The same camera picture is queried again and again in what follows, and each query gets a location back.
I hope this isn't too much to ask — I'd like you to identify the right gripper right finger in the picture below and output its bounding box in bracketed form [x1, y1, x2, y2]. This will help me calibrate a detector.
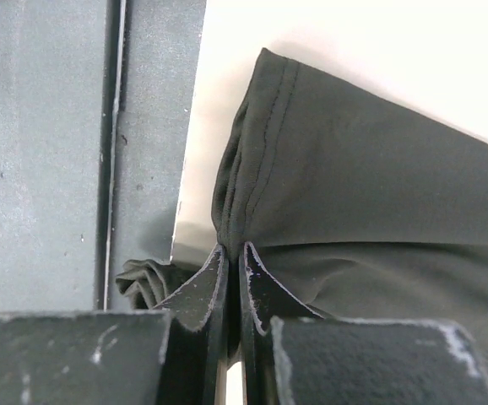
[238, 243, 488, 404]

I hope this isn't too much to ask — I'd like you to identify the black brushstroke print t-shirt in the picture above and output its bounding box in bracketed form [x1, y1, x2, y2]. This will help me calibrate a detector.
[115, 46, 488, 405]

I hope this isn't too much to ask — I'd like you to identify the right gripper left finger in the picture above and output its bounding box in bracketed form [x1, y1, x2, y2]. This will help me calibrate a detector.
[0, 246, 229, 404]

